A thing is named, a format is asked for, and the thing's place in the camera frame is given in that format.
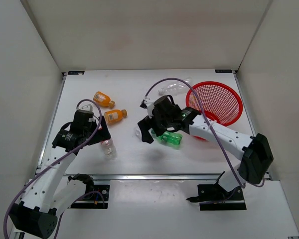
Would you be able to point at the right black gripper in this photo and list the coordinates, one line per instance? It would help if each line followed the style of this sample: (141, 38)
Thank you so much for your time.
(146, 124)

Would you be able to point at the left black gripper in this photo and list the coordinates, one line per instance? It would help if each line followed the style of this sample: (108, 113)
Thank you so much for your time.
(102, 133)

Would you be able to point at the clear bottle red cap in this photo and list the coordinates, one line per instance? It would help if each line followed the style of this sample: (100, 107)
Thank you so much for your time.
(108, 148)

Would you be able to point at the orange bottle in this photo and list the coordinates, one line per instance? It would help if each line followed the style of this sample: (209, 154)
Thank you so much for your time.
(115, 116)
(103, 100)

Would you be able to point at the green plastic bottle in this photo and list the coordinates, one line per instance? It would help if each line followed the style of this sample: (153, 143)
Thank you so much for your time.
(170, 139)

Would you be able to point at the clear crushed plastic bottle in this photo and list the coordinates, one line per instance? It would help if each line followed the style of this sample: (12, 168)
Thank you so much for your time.
(174, 87)

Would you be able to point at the clear bottle blue label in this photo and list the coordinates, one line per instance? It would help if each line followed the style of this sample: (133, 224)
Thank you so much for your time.
(138, 132)

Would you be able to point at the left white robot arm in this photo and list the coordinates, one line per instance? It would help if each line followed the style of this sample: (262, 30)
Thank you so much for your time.
(38, 211)

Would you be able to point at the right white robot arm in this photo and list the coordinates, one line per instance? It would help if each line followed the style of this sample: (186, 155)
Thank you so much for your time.
(253, 152)

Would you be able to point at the red mesh plastic bin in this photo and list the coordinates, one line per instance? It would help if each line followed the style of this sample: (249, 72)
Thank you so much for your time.
(220, 102)

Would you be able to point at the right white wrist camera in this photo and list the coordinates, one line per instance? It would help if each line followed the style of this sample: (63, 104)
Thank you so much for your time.
(147, 103)

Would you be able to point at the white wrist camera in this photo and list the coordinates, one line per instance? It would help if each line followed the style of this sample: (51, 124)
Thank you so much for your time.
(87, 107)
(147, 103)

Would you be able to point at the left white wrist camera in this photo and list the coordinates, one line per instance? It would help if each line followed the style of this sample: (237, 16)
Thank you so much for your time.
(87, 107)

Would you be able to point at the aluminium table edge rail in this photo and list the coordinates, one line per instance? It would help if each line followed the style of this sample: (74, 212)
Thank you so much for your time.
(134, 159)

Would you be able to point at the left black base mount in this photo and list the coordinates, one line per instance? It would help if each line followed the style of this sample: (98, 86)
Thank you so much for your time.
(97, 197)

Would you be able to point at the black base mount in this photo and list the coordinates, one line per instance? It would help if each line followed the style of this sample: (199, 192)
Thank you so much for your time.
(211, 197)
(97, 197)

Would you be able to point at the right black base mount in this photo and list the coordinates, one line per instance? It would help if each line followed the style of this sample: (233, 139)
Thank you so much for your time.
(211, 197)

